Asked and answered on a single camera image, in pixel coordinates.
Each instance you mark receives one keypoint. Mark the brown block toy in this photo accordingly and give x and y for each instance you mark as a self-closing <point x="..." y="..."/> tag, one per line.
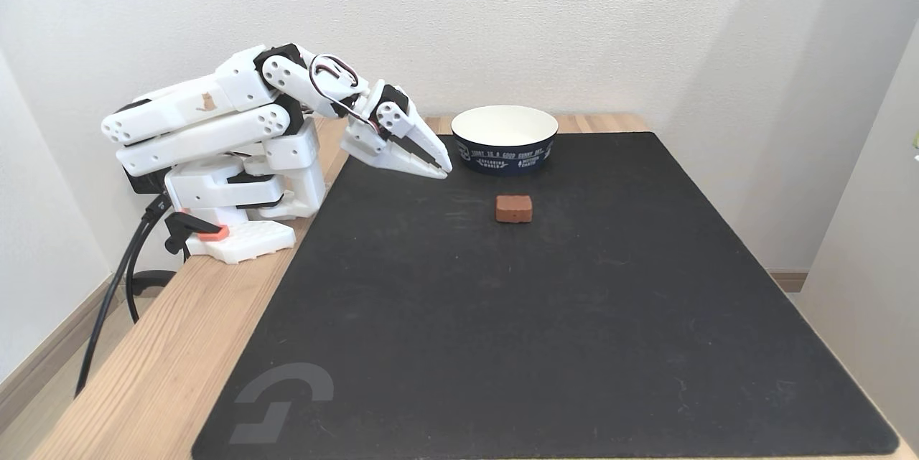
<point x="514" y="209"/>

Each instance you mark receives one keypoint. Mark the navy and white paper bowl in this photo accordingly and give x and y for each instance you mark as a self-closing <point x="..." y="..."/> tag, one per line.
<point x="505" y="144"/>

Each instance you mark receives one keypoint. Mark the black desk mat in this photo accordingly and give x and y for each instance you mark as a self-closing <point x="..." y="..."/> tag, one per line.
<point x="546" y="316"/>

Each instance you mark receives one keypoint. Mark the black and orange clamp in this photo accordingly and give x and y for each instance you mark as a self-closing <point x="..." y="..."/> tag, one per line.
<point x="194" y="228"/>

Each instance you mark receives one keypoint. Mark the black power adapter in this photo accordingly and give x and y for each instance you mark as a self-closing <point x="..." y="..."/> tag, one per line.
<point x="140" y="180"/>

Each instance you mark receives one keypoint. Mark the wooden baseboard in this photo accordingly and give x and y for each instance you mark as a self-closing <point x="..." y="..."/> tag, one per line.
<point x="43" y="359"/>
<point x="787" y="280"/>

